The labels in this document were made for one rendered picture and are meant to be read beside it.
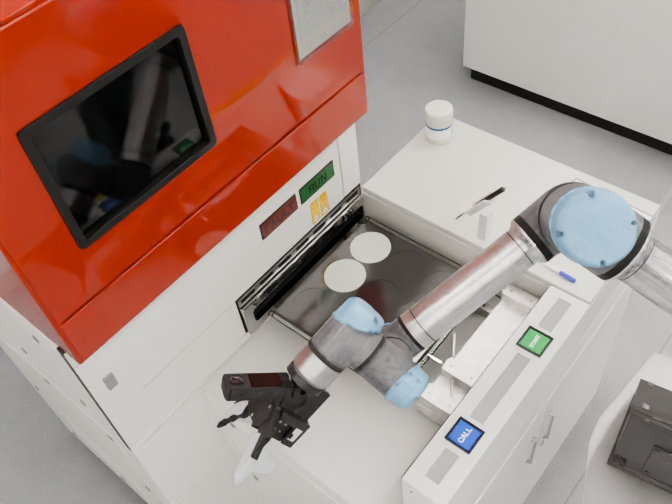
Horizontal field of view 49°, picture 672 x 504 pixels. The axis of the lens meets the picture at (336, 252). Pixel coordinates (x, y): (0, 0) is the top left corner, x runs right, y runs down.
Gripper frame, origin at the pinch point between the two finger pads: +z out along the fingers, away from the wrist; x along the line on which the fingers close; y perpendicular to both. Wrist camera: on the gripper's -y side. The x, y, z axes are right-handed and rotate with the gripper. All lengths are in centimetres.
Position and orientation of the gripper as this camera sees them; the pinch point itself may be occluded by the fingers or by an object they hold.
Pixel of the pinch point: (221, 454)
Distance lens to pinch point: 129.8
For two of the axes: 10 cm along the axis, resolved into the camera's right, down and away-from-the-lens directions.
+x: -3.2, -4.4, 8.4
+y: 6.8, 5.1, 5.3
